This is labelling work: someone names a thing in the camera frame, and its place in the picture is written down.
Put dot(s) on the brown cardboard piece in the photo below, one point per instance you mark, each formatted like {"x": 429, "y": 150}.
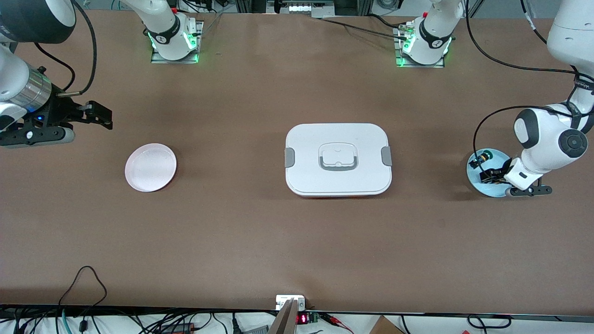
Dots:
{"x": 384, "y": 327}

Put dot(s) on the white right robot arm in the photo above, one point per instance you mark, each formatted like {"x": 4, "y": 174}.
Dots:
{"x": 164, "y": 28}

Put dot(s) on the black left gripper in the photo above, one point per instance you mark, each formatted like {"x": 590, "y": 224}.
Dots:
{"x": 497, "y": 172}

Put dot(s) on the grey metal bar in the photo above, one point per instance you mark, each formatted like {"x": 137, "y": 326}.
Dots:
{"x": 285, "y": 322}

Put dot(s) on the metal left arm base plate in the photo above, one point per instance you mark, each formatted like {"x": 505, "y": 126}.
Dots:
{"x": 420, "y": 66}

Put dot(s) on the light blue round plate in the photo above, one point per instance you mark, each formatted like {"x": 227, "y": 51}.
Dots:
{"x": 487, "y": 189}

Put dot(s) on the orange push-button switch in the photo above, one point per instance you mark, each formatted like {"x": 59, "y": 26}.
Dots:
{"x": 495, "y": 176}

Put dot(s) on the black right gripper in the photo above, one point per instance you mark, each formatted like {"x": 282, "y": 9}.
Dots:
{"x": 59, "y": 112}

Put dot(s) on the metal rack frame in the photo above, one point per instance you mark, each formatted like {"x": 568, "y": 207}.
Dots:
{"x": 301, "y": 8}

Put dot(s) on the black power adapter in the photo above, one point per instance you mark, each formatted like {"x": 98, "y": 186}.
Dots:
{"x": 178, "y": 328}

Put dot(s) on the red digit display module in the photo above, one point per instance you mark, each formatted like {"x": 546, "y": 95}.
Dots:
{"x": 302, "y": 318}

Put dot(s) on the small white electronic box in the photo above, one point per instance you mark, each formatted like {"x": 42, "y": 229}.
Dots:
{"x": 283, "y": 301}

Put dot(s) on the green push-button switch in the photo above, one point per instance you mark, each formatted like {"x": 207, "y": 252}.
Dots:
{"x": 480, "y": 159}

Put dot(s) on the pink round plate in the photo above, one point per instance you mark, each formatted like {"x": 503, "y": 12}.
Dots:
{"x": 151, "y": 168}

